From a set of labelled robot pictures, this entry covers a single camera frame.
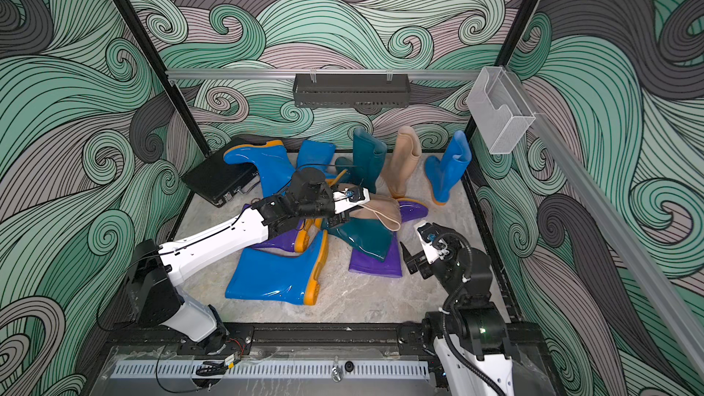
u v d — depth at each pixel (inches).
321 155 46.2
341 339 29.4
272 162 41.9
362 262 34.3
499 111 31.1
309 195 22.5
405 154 38.1
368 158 35.3
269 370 27.4
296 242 34.4
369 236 34.5
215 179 41.2
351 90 39.5
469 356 17.7
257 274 31.8
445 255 21.9
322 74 36.8
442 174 36.4
